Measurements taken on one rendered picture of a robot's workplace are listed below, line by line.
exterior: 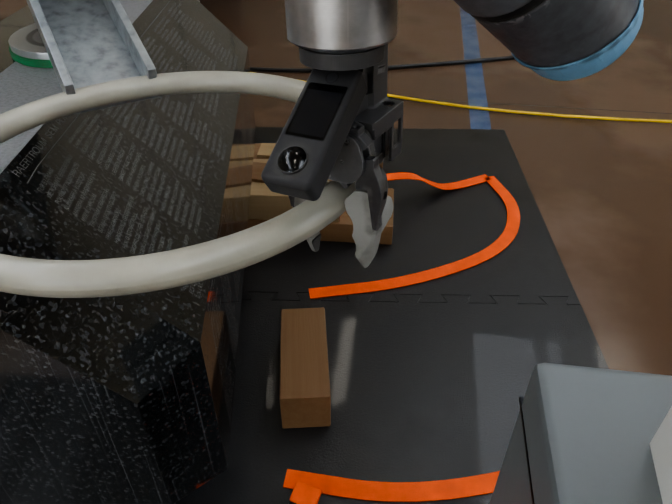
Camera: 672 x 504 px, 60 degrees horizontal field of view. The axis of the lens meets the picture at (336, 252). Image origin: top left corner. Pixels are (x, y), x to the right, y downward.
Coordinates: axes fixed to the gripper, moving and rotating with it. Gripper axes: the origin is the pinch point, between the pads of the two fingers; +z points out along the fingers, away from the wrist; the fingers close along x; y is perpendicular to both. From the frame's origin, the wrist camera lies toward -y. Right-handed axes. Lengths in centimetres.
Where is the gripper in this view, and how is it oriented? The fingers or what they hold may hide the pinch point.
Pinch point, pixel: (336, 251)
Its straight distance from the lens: 58.3
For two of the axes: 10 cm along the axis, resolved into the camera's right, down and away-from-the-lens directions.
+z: 0.3, 8.2, 5.8
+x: -8.6, -2.7, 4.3
